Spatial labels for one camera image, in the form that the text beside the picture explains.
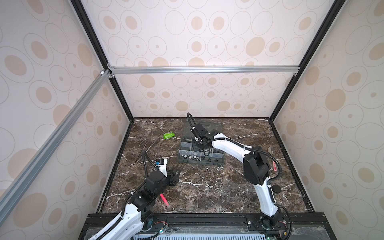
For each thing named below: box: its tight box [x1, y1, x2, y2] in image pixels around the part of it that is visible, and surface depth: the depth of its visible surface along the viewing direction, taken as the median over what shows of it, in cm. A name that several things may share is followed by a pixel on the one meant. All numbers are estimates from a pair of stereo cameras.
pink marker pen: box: [160, 193, 170, 206], surface depth 82 cm
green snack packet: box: [163, 131, 176, 139], surface depth 111 cm
